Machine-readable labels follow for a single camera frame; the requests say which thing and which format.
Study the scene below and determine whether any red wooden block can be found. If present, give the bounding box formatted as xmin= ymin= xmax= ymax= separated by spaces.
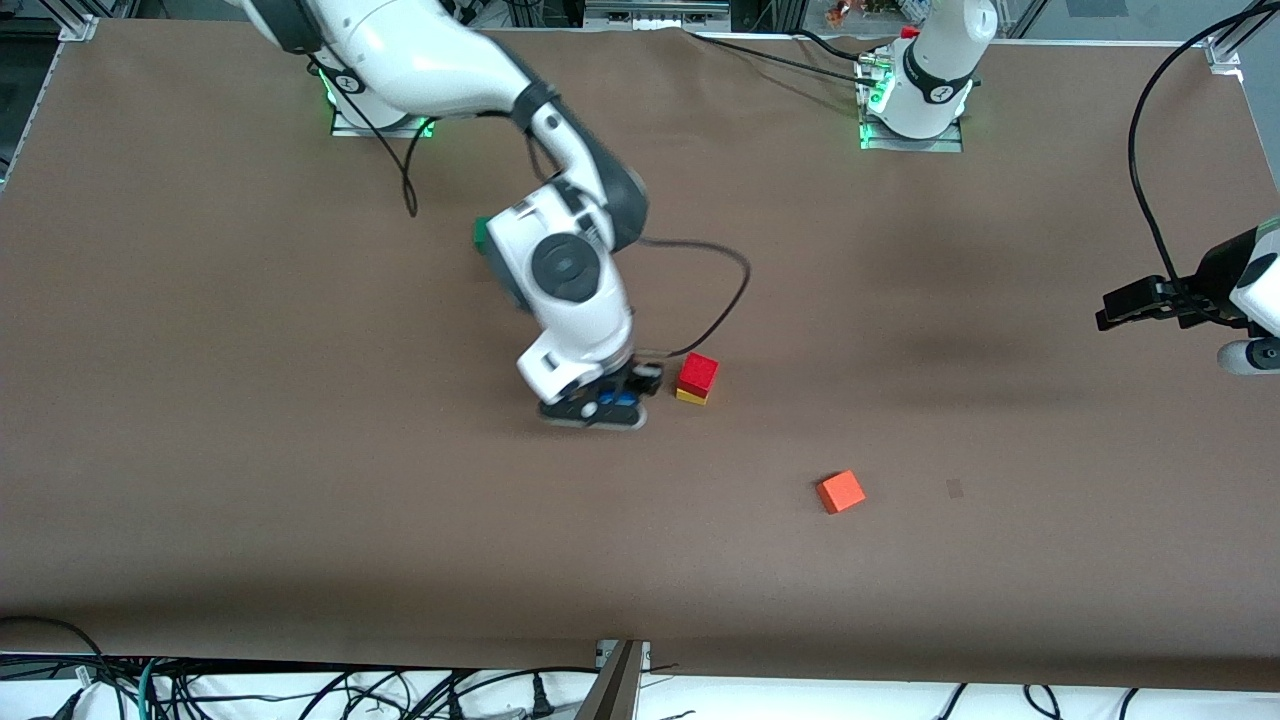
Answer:
xmin=677 ymin=351 xmax=720 ymax=397

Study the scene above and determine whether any brown table cover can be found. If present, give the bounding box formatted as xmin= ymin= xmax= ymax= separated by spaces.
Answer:
xmin=0 ymin=18 xmax=1280 ymax=691

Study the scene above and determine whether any orange wooden block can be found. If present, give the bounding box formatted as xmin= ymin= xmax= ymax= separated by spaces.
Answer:
xmin=816 ymin=470 xmax=867 ymax=515

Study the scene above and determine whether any aluminium corner profile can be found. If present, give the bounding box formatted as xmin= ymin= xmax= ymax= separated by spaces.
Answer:
xmin=55 ymin=0 xmax=103 ymax=43
xmin=1205 ymin=0 xmax=1280 ymax=73

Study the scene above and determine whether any brown beam under table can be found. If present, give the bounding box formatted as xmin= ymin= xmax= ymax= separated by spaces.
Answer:
xmin=575 ymin=642 xmax=643 ymax=720

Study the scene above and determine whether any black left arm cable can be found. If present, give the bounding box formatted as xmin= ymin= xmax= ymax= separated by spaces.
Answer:
xmin=1128 ymin=0 xmax=1280 ymax=296

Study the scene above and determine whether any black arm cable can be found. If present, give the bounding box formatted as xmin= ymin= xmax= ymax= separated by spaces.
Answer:
xmin=305 ymin=55 xmax=752 ymax=359
xmin=1128 ymin=0 xmax=1280 ymax=296

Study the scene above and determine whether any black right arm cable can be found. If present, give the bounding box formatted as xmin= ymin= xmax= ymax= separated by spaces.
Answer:
xmin=305 ymin=55 xmax=752 ymax=359

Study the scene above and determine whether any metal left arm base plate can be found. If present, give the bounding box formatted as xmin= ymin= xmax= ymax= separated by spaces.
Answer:
xmin=858 ymin=52 xmax=965 ymax=153

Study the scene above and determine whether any black cable across cover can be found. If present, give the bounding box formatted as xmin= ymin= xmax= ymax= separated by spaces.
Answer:
xmin=684 ymin=30 xmax=881 ymax=86

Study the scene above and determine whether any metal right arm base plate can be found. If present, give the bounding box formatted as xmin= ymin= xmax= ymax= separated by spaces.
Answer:
xmin=330 ymin=60 xmax=437 ymax=139

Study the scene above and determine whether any black looped floor cable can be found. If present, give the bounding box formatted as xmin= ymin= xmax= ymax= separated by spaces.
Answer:
xmin=0 ymin=615 xmax=106 ymax=691

